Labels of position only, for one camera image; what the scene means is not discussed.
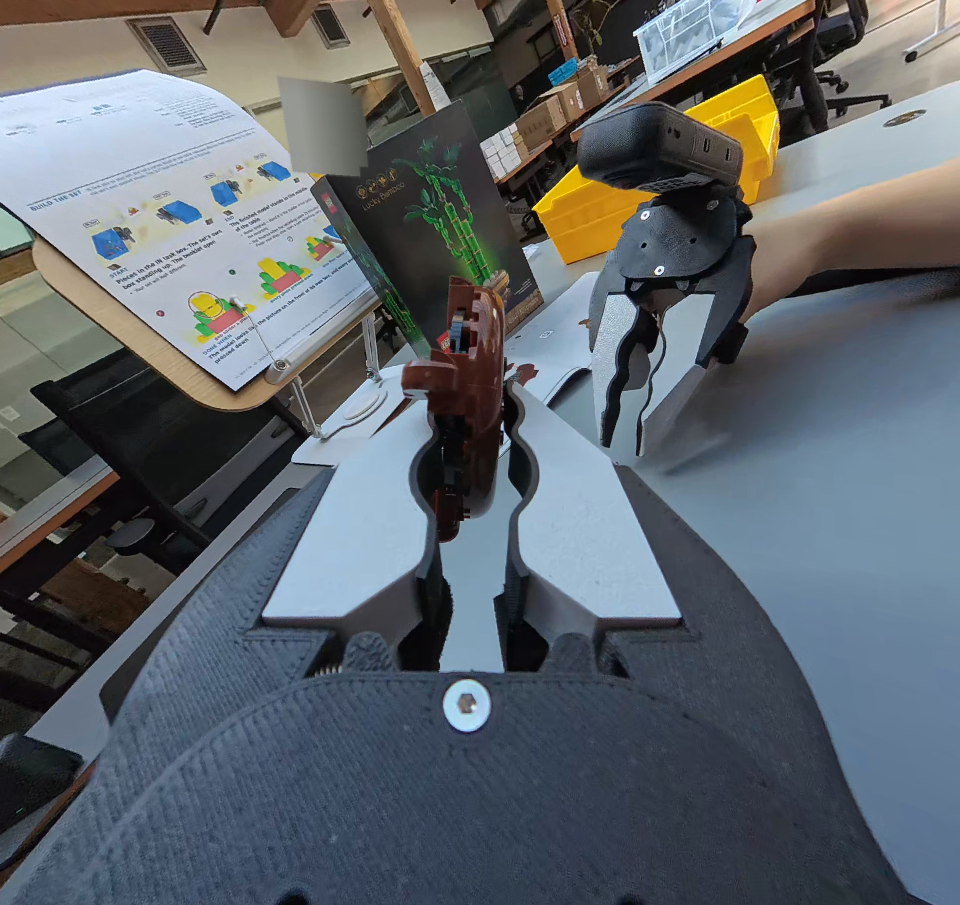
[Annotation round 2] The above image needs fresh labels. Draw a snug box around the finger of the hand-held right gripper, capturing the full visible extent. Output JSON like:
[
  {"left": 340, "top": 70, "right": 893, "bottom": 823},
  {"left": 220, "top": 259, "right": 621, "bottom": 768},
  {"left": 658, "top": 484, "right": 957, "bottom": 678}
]
[
  {"left": 591, "top": 288, "right": 663, "bottom": 450},
  {"left": 636, "top": 291, "right": 723, "bottom": 458}
]

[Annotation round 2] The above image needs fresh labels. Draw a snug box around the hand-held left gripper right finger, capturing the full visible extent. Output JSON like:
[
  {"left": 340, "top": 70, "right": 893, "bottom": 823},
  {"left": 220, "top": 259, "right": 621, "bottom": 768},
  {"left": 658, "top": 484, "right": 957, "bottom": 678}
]
[{"left": 504, "top": 381, "right": 684, "bottom": 632}]

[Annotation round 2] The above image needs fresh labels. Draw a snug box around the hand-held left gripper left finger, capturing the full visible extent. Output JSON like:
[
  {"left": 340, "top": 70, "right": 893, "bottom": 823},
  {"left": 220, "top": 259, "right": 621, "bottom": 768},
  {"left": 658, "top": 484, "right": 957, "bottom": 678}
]
[{"left": 261, "top": 393, "right": 453, "bottom": 632}]

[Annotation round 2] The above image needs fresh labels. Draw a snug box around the brown brick model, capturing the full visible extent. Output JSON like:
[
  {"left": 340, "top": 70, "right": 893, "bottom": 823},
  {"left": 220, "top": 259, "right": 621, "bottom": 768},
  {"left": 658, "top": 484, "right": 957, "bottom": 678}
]
[{"left": 401, "top": 275, "right": 509, "bottom": 544}]

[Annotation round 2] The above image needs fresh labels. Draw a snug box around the person's right forearm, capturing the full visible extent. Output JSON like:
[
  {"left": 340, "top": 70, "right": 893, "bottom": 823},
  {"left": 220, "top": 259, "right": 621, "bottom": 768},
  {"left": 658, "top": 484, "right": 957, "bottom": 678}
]
[{"left": 741, "top": 157, "right": 960, "bottom": 321}]

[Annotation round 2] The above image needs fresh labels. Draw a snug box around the grey desk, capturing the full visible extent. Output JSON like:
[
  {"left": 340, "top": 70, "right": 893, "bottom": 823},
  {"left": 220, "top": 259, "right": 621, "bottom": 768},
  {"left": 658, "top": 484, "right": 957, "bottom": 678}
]
[{"left": 30, "top": 80, "right": 960, "bottom": 905}]

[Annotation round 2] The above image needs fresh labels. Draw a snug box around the white building booklet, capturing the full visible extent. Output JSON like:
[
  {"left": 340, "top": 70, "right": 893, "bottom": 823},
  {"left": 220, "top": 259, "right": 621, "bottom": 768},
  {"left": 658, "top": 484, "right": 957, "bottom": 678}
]
[{"left": 502, "top": 271, "right": 601, "bottom": 407}]

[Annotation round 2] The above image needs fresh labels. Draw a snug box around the yellow plastic bin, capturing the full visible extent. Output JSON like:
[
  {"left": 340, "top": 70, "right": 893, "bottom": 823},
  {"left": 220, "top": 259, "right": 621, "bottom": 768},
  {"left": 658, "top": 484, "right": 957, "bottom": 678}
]
[{"left": 534, "top": 74, "right": 781, "bottom": 266}]

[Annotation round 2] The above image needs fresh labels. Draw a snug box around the stack of cardboard boxes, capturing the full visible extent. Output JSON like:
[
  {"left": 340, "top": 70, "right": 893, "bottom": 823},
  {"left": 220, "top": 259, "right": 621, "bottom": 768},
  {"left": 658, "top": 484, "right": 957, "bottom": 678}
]
[{"left": 513, "top": 61, "right": 612, "bottom": 154}]

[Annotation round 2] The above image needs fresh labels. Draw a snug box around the stack of small white boxes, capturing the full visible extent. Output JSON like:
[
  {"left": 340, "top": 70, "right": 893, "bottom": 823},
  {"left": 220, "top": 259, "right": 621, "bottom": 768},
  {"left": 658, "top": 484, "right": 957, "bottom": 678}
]
[{"left": 480, "top": 125, "right": 528, "bottom": 180}]

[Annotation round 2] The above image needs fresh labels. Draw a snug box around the clear plastic container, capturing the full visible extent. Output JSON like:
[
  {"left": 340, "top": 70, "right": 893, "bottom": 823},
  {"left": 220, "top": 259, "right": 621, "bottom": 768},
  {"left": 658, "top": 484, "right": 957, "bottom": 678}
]
[{"left": 633, "top": 0, "right": 756, "bottom": 86}]

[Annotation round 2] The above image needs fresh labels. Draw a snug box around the black office chair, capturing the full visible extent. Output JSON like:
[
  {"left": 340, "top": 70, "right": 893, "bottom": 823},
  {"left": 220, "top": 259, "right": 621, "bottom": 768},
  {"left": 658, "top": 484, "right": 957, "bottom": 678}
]
[
  {"left": 30, "top": 350, "right": 301, "bottom": 569},
  {"left": 806, "top": 0, "right": 894, "bottom": 134}
]

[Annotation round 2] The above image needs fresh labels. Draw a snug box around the black bamboo set box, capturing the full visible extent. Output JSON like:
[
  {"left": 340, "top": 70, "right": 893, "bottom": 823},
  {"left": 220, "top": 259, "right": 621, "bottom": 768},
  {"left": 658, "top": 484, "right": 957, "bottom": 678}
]
[{"left": 309, "top": 100, "right": 545, "bottom": 366}]

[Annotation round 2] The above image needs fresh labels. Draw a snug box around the wooden document stand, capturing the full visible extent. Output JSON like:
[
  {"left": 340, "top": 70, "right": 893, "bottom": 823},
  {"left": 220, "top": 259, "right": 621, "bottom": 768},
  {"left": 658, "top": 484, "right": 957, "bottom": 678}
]
[{"left": 31, "top": 233, "right": 451, "bottom": 469}]

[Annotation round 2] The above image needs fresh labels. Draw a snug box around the printed instruction sheet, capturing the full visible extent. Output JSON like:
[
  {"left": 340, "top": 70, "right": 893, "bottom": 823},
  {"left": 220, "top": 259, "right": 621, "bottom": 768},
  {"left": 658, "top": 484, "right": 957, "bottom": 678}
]
[{"left": 0, "top": 68, "right": 381, "bottom": 394}]

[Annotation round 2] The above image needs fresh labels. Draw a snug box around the black device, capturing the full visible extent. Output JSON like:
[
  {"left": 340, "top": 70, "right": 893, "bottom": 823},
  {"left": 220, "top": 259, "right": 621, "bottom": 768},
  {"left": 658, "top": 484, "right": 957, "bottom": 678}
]
[{"left": 0, "top": 732, "right": 84, "bottom": 854}]

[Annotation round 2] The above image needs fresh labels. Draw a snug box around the white wall vent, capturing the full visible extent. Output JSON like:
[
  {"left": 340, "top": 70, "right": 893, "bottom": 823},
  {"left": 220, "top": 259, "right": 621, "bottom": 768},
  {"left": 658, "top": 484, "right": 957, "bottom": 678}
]
[
  {"left": 127, "top": 16, "right": 207, "bottom": 77},
  {"left": 311, "top": 5, "right": 352, "bottom": 49}
]

